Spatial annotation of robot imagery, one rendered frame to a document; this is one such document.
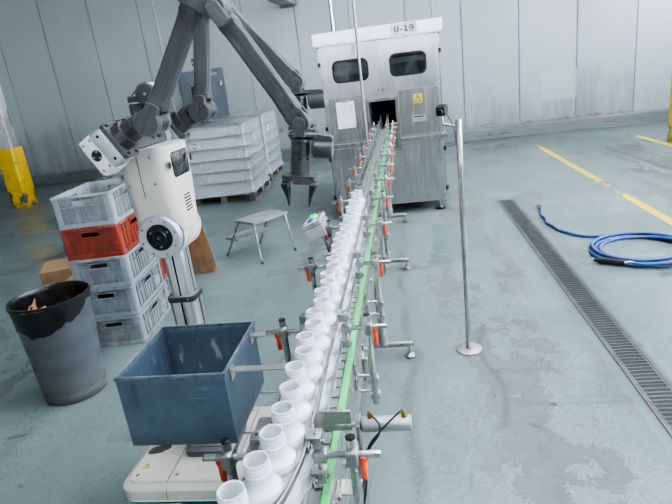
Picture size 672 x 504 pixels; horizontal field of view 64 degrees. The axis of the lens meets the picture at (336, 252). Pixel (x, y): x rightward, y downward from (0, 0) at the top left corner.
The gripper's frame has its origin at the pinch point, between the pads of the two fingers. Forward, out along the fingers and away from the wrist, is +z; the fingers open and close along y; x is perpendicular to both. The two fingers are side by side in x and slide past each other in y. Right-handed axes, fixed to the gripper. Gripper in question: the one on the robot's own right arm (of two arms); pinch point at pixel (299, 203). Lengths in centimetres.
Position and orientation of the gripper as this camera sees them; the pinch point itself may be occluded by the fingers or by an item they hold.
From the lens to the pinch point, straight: 168.3
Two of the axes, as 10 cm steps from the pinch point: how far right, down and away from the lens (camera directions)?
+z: -0.3, 9.5, 3.2
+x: 1.1, -3.2, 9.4
